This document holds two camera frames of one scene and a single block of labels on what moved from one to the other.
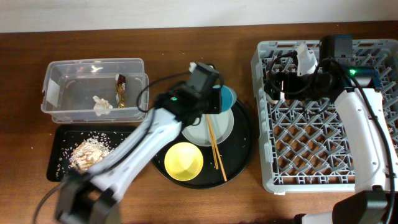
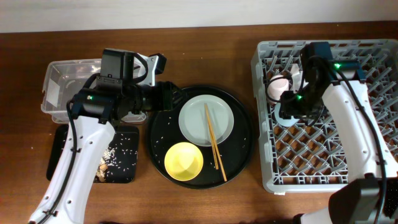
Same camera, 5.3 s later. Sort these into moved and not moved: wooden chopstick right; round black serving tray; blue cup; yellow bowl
Moved: blue cup
Not moved: wooden chopstick right; yellow bowl; round black serving tray
